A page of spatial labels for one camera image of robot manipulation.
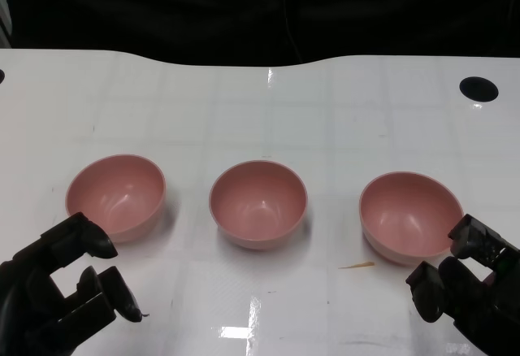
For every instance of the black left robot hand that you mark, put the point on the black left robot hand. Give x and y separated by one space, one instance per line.
32 291

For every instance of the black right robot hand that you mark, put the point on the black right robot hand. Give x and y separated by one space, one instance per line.
483 315

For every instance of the pink plastic bowl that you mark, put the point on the pink plastic bowl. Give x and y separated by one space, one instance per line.
406 214
118 193
258 205

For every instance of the thin orange wood sliver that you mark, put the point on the thin orange wood sliver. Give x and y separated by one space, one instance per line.
359 266

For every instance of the black round table grommet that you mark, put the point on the black round table grommet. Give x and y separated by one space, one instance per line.
1 76
478 88

